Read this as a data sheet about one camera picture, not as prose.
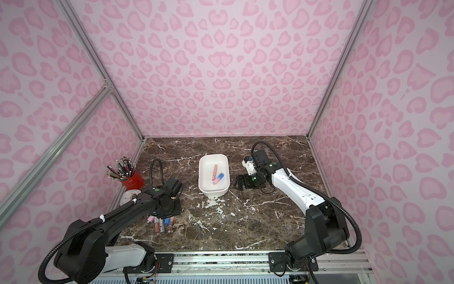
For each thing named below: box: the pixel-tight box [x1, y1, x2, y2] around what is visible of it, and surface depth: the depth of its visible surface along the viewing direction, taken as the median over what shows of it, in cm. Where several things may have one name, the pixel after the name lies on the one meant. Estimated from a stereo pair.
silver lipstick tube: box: [158, 217, 165, 234], surface depth 84 cm
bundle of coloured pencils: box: [106, 156, 137, 181], surface depth 87 cm
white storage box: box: [198, 153, 231, 197], surface depth 102 cm
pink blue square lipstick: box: [212, 172, 225, 186], surface depth 100 cm
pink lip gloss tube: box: [211, 164, 218, 182], surface depth 103 cm
